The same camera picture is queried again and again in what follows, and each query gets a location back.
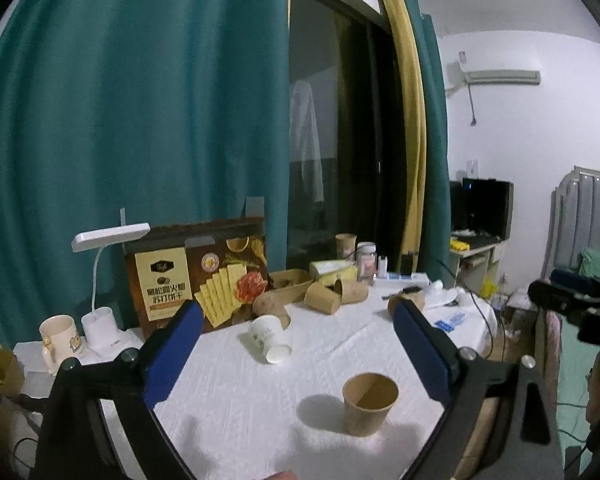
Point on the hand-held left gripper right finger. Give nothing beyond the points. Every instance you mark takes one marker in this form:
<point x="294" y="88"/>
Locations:
<point x="422" y="355"/>

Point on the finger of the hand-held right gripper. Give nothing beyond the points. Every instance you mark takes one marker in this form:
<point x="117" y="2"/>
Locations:
<point x="555" y="296"/>

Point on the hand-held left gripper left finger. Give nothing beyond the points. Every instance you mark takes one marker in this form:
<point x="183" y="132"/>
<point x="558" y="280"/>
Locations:
<point x="172" y="355"/>

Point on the white paper cup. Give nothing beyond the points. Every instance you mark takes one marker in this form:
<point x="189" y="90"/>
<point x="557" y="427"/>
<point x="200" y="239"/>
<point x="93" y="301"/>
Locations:
<point x="267" y="337"/>

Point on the brown paper cup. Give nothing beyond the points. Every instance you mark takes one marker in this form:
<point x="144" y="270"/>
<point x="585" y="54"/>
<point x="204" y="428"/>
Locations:
<point x="322" y="297"/>
<point x="270" y="306"/>
<point x="416" y="300"/>
<point x="354" y="290"/>
<point x="345" y="247"/>
<point x="367" y="417"/>

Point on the blue packet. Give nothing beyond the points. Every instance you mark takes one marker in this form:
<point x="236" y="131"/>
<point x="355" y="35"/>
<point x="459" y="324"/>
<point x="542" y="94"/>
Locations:
<point x="452" y="321"/>

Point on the crumpled white tissue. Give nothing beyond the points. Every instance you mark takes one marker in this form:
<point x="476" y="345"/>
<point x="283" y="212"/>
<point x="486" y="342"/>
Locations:
<point x="445" y="294"/>

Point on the yellow bin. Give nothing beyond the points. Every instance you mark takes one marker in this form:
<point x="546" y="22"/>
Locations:
<point x="488" y="290"/>

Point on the brown cracker box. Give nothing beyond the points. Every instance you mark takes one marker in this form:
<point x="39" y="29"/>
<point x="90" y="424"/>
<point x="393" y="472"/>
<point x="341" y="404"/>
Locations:
<point x="170" y="280"/>

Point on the long white box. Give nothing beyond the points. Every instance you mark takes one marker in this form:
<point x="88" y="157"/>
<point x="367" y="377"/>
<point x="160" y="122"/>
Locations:
<point x="405" y="276"/>

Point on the white computer desk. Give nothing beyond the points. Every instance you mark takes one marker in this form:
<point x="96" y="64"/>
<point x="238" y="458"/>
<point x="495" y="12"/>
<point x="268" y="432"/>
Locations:
<point x="475" y="255"/>

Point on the grey padded headboard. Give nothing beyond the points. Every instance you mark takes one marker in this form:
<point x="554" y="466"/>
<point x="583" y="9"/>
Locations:
<point x="587" y="210"/>

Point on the small white bottle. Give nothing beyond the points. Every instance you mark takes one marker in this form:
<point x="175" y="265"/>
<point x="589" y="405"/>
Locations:
<point x="383" y="265"/>

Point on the white tablecloth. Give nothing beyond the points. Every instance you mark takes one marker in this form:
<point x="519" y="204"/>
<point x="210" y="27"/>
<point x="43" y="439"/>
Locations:
<point x="260" y="410"/>

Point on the clear jar with white lid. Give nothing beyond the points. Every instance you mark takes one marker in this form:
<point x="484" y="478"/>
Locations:
<point x="366" y="262"/>

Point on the black monitor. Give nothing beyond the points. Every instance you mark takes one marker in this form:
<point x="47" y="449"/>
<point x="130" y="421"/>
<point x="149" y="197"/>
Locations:
<point x="482" y="207"/>

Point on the cream ceramic mug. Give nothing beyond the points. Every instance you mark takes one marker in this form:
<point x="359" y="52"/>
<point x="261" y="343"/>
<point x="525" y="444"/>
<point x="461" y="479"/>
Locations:
<point x="57" y="332"/>

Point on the yellow tissue box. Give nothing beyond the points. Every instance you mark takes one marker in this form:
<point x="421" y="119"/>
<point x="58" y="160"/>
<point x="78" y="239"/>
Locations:
<point x="332" y="270"/>

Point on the white desk lamp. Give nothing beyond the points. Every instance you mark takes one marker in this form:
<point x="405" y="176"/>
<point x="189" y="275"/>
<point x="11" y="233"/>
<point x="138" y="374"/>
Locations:
<point x="110" y="236"/>

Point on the narrow green curtain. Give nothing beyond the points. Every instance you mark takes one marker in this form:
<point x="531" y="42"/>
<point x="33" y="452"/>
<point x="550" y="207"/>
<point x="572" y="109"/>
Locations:
<point x="436" y="160"/>

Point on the white air conditioner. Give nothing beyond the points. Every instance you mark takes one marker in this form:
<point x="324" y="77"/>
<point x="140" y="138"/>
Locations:
<point x="500" y="74"/>

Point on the yellow curtain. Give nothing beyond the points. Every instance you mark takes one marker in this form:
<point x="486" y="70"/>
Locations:
<point x="410" y="110"/>

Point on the wide green curtain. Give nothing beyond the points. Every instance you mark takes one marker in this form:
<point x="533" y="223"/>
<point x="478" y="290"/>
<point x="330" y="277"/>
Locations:
<point x="130" y="110"/>

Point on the dark glass window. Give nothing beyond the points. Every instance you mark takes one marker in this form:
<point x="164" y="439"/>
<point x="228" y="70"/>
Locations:
<point x="352" y="110"/>

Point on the white wall socket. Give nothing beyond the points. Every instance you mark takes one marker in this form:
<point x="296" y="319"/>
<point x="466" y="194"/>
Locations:
<point x="472" y="167"/>

